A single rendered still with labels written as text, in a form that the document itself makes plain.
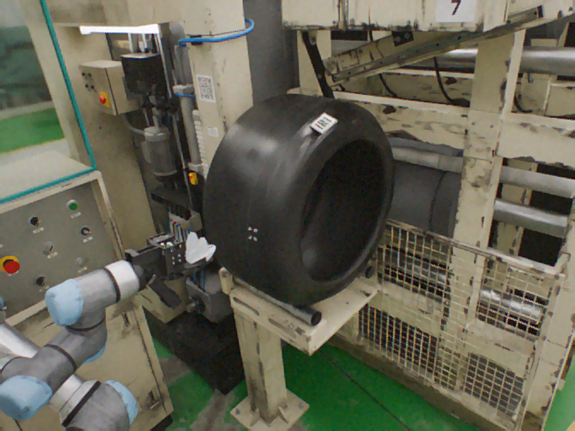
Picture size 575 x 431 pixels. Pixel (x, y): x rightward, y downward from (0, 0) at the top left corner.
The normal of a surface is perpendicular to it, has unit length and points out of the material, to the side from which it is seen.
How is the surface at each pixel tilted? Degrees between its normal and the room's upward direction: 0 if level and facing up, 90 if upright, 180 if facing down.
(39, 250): 90
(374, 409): 0
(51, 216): 90
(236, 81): 90
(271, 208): 72
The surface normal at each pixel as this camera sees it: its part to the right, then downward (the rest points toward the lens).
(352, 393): -0.07, -0.87
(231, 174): -0.60, -0.15
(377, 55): -0.68, 0.39
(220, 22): 0.74, 0.28
